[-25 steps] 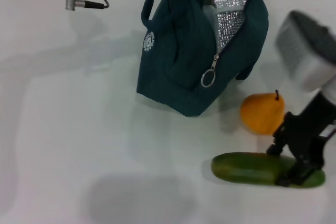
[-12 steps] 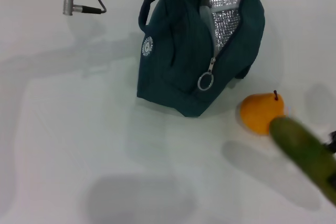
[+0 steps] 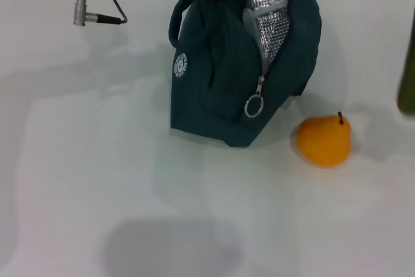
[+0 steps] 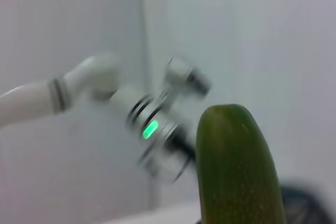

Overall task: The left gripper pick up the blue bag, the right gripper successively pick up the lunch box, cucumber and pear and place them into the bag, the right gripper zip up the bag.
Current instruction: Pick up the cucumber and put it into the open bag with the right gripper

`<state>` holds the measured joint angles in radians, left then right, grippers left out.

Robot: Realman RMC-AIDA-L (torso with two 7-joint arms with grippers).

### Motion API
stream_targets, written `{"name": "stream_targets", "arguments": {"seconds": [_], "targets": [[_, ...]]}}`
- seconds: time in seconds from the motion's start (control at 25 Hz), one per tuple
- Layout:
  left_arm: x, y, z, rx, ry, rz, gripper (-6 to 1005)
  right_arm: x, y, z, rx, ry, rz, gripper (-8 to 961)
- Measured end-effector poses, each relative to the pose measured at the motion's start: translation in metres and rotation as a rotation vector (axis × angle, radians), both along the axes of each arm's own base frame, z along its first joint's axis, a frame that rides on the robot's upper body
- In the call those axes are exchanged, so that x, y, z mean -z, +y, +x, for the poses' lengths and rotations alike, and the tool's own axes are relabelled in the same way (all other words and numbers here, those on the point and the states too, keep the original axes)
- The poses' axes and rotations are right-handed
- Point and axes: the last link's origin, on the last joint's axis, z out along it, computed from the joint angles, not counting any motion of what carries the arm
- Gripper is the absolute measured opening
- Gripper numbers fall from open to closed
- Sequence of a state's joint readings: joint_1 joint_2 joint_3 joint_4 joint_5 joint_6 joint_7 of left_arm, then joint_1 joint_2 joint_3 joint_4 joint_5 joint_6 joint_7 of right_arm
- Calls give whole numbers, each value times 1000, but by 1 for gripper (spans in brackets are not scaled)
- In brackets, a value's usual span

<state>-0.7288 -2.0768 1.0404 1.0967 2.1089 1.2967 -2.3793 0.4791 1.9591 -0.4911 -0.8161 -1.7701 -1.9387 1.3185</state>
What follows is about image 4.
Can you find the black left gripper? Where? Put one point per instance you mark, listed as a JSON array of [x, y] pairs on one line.
[[182, 145]]

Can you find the green cucumber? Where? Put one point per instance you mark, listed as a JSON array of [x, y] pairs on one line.
[[233, 169]]

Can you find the teal insulated lunch bag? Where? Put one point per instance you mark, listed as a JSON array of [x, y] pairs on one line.
[[307, 203]]

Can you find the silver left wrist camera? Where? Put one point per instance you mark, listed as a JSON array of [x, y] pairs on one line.
[[183, 74]]

